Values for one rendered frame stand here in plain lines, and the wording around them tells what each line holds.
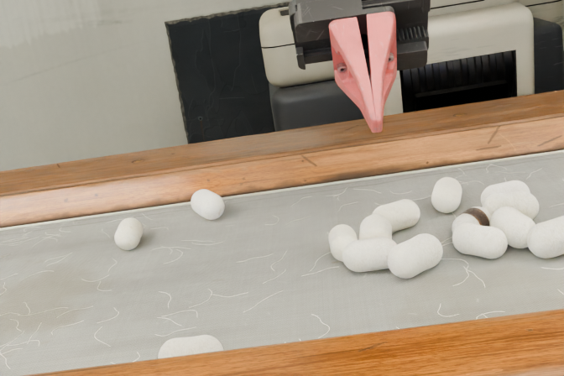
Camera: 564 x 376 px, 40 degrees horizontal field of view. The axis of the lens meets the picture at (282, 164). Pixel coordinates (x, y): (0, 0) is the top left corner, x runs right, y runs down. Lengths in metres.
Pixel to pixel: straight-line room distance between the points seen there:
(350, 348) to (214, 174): 0.35
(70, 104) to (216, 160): 1.96
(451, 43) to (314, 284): 0.68
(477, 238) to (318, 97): 0.94
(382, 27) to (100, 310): 0.27
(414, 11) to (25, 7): 2.11
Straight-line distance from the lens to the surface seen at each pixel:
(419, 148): 0.67
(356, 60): 0.55
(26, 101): 2.67
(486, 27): 1.12
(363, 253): 0.47
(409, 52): 0.60
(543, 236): 0.47
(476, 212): 0.51
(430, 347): 0.35
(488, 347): 0.35
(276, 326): 0.44
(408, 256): 0.46
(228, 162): 0.68
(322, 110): 1.40
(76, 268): 0.59
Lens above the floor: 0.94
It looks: 16 degrees down
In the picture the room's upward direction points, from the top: 9 degrees counter-clockwise
